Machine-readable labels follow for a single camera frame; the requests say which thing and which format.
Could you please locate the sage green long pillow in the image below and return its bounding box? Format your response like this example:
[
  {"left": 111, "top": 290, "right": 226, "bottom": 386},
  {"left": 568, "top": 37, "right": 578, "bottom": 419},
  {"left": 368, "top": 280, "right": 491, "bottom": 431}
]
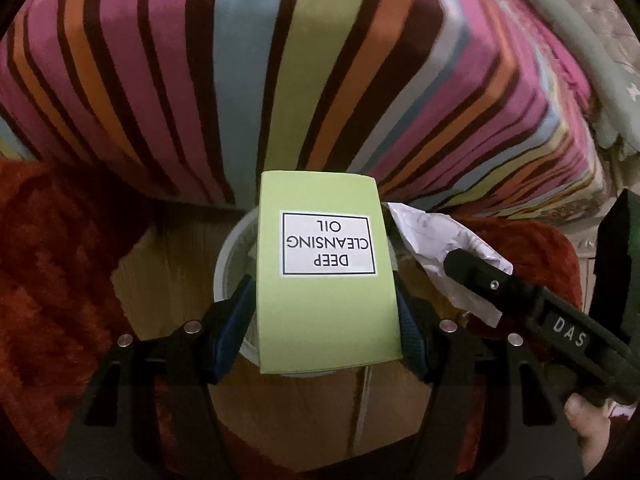
[{"left": 528, "top": 0, "right": 639, "bottom": 154}]

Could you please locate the green cleansing oil box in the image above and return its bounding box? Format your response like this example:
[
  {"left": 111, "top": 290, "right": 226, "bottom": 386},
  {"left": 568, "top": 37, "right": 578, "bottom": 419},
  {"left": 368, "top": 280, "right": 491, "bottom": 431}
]
[{"left": 256, "top": 170, "right": 401, "bottom": 375}]

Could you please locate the tufted beige headboard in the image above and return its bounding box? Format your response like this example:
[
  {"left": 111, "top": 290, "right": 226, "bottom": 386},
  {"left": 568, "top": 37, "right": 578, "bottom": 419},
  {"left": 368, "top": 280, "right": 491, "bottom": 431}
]
[{"left": 567, "top": 0, "right": 639, "bottom": 75}]

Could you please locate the white paper sheet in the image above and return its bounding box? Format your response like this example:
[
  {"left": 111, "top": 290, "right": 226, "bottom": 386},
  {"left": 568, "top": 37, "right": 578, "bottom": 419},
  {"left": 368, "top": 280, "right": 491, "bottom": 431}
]
[{"left": 386, "top": 203, "right": 513, "bottom": 328}]

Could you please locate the right hand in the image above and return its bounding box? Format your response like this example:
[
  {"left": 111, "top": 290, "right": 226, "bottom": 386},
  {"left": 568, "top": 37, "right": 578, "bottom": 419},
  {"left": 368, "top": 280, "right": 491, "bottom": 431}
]
[{"left": 564, "top": 393, "right": 611, "bottom": 474}]

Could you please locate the red fluffy rug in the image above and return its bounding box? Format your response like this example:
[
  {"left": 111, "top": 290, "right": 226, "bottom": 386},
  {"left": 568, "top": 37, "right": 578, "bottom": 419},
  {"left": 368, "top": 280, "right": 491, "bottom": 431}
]
[{"left": 0, "top": 159, "right": 584, "bottom": 480}]

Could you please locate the striped colourful bed sheet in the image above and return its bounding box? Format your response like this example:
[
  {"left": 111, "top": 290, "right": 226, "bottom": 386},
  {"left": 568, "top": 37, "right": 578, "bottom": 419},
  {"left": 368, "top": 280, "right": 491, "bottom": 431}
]
[{"left": 1, "top": 0, "right": 610, "bottom": 221}]

